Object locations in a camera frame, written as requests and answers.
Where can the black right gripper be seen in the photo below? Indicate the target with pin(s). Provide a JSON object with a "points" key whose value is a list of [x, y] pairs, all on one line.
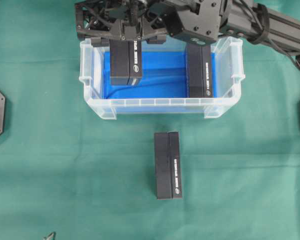
{"points": [[194, 22]]}

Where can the black camera box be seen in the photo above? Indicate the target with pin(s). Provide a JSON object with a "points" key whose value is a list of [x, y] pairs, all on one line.
{"points": [[167, 166], [199, 71], [125, 62]]}

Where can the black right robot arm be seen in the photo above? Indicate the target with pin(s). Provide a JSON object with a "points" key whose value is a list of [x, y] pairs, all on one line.
{"points": [[260, 25]]}

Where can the clear plastic storage case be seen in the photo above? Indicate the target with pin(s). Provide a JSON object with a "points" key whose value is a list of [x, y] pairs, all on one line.
{"points": [[229, 74]]}

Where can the blue liner sheet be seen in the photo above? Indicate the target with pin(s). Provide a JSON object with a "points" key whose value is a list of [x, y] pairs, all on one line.
{"points": [[164, 76]]}

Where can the green table cloth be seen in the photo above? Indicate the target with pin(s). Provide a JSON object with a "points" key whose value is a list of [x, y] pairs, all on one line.
{"points": [[96, 178]]}

